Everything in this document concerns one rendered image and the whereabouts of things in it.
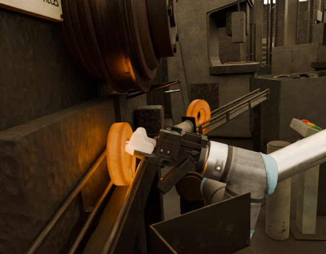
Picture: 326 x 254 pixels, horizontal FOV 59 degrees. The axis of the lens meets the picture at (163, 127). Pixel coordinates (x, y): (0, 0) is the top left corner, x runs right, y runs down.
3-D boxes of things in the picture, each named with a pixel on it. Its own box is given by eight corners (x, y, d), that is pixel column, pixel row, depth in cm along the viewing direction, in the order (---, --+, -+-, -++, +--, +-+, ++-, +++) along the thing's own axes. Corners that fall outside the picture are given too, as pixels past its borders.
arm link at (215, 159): (216, 172, 74) (218, 188, 65) (198, 167, 74) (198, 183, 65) (225, 140, 72) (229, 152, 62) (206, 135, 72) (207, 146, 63)
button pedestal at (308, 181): (296, 243, 149) (302, 128, 135) (283, 218, 172) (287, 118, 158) (329, 244, 147) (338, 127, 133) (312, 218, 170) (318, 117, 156)
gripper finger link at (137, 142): (121, 124, 69) (158, 133, 69) (117, 146, 71) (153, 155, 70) (117, 127, 66) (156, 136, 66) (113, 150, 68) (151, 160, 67)
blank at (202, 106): (194, 138, 136) (200, 139, 134) (181, 116, 127) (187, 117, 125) (208, 115, 143) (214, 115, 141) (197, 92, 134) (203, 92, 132)
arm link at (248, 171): (273, 204, 64) (286, 162, 62) (218, 190, 65) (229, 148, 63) (263, 189, 73) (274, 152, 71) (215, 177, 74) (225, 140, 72)
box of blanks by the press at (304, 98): (277, 157, 276) (279, 76, 260) (242, 136, 357) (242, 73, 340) (373, 146, 288) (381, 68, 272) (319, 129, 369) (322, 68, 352)
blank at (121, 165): (101, 136, 62) (116, 135, 61) (119, 115, 76) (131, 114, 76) (112, 198, 67) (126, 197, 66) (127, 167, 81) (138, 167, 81)
